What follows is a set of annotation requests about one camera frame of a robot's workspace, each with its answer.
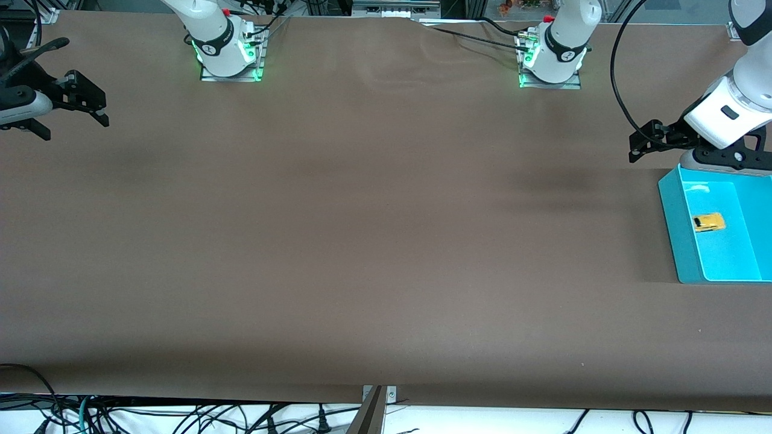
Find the yellow beetle toy car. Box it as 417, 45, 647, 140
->
692, 213, 727, 233

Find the teal plastic bin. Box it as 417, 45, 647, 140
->
657, 164, 772, 285

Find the grey power strip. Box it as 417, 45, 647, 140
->
352, 0, 441, 19

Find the brown table cover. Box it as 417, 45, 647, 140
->
0, 11, 772, 414

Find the dark table support beam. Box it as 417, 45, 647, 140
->
346, 386, 387, 434

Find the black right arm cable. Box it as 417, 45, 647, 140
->
0, 0, 71, 80

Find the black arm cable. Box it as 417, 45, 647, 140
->
0, 0, 71, 80
610, 0, 661, 148

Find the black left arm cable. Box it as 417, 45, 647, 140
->
610, 0, 661, 148

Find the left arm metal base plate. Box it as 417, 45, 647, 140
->
517, 30, 583, 90

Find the short black table cable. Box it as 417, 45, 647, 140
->
479, 16, 534, 40

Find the black base cable bundle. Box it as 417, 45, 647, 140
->
241, 0, 291, 43

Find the long black table cable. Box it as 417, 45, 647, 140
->
416, 20, 531, 54

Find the black looped floor cable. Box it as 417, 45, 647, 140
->
0, 363, 64, 434

